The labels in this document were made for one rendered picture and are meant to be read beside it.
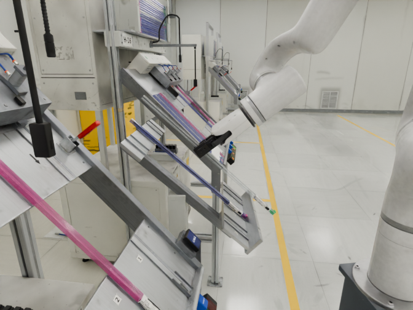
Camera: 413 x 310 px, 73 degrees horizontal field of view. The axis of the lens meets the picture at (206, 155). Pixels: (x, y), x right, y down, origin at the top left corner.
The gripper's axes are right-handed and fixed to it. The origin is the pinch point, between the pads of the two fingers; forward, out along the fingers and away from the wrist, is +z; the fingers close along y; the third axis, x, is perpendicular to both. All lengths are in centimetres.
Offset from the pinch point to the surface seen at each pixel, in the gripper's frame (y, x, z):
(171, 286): 25.5, 15.7, 19.4
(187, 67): -423, -47, 27
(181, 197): -8.2, 10.8, 17.9
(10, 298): 17, -2, 64
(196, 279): 19.9, 21.3, 17.1
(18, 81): 21.0, -36.3, 15.2
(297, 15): -710, 12, -248
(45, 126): 41.3, -22.4, 4.5
